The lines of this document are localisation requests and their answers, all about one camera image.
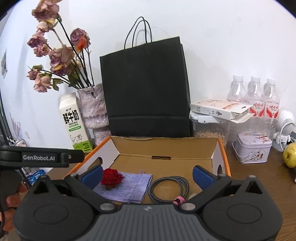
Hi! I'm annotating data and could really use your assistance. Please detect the person's left hand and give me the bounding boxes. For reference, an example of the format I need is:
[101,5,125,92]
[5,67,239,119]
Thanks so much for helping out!
[1,183,27,232]

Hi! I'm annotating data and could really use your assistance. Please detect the dried rose bouquet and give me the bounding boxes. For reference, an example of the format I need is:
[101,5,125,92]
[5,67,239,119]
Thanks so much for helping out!
[27,1,95,93]

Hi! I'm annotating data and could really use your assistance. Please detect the yellow green apple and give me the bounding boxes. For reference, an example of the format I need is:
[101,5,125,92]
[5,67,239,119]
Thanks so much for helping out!
[282,143,296,169]

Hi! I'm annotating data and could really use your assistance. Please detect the water bottle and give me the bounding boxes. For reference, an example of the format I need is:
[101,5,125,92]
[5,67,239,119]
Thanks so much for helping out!
[245,76,265,117]
[263,79,280,118]
[227,75,247,103]

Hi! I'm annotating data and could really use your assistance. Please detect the left water bottle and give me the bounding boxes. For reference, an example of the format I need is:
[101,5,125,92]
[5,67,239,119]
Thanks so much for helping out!
[227,75,247,103]

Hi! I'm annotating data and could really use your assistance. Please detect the middle water bottle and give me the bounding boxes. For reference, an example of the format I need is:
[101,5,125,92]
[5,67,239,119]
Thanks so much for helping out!
[245,76,265,117]

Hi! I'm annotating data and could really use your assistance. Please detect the small white desk fan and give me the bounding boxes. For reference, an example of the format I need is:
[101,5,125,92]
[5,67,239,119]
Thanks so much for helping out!
[273,110,295,152]

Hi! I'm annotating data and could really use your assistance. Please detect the red fabric rose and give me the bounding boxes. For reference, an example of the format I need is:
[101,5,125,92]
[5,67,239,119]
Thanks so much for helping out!
[101,168,124,190]

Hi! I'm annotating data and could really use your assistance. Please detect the purple speckled vase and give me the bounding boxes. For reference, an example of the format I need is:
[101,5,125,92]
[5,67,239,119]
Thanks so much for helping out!
[78,83,111,146]

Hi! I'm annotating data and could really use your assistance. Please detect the lavender folded cloth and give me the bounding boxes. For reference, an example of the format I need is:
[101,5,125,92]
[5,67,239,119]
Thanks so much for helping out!
[93,172,152,204]

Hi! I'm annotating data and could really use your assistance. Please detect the flat white pink box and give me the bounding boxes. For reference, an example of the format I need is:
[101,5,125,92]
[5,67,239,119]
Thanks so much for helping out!
[190,99,254,123]

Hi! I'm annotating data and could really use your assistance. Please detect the black paper shopping bag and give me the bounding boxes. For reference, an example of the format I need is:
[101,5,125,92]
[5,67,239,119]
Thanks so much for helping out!
[100,17,193,138]

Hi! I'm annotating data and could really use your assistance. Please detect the right water bottle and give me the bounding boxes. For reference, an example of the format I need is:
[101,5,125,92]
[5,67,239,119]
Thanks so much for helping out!
[263,79,280,118]

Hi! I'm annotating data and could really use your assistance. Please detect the braided black cable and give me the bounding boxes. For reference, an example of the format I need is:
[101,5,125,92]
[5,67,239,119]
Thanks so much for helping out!
[146,176,190,206]

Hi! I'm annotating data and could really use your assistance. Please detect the orange cardboard box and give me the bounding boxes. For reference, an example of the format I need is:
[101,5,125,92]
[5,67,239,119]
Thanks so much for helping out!
[71,136,231,194]

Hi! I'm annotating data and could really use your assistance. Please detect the lavender decorated tin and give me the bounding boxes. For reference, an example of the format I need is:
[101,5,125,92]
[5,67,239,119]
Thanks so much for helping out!
[232,132,273,164]

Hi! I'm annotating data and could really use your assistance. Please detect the clear plastic food container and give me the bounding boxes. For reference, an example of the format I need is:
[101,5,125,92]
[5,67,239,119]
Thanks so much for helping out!
[190,111,230,147]

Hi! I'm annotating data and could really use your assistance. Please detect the white green milk carton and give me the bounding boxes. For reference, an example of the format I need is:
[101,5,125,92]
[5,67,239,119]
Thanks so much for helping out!
[59,92,93,153]

